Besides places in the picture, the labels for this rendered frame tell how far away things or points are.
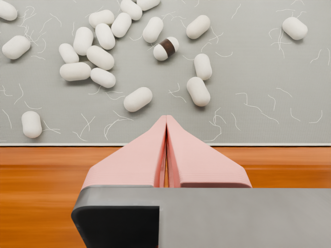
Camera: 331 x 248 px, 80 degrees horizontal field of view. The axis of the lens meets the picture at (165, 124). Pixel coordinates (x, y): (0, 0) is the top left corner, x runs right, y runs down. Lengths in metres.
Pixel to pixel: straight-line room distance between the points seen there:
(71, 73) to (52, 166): 0.11
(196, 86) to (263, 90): 0.09
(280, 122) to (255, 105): 0.03
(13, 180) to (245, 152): 0.25
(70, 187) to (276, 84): 0.27
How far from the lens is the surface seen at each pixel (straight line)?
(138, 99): 0.23
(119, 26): 0.29
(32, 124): 0.27
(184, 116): 0.25
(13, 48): 0.33
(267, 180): 0.24
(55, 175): 0.24
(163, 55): 0.26
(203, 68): 0.25
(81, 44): 0.29
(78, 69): 0.27
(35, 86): 0.31
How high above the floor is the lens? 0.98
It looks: 76 degrees down
